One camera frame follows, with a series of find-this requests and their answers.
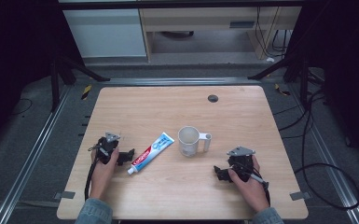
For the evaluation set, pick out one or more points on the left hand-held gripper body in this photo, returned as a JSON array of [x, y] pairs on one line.
[[107, 146]]

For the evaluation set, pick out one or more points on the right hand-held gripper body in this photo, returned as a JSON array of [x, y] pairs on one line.
[[241, 160]]

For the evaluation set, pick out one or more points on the blue white toothpaste tube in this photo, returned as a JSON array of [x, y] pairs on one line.
[[150, 154]]

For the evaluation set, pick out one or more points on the person's left hand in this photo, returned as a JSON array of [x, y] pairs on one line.
[[102, 174]]

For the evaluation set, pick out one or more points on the person's right hand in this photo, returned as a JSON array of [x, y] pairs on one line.
[[250, 193]]

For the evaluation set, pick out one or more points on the yellow black tape strip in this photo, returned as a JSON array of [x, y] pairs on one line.
[[86, 91], [281, 90]]

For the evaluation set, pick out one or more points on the grey tape piece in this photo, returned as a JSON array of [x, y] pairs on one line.
[[300, 196], [64, 195]]

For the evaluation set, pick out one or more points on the round grey table grommet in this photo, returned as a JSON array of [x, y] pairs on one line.
[[213, 98]]

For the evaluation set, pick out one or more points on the black metal stand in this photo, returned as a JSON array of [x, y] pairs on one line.
[[304, 81], [55, 87]]

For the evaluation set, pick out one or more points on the white cabinet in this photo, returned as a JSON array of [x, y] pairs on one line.
[[105, 32]]

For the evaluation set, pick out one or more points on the dark curtain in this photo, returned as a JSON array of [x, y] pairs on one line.
[[348, 56], [15, 46]]

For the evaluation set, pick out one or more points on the metal floor rail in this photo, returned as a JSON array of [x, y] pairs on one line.
[[31, 158], [180, 81], [326, 161]]

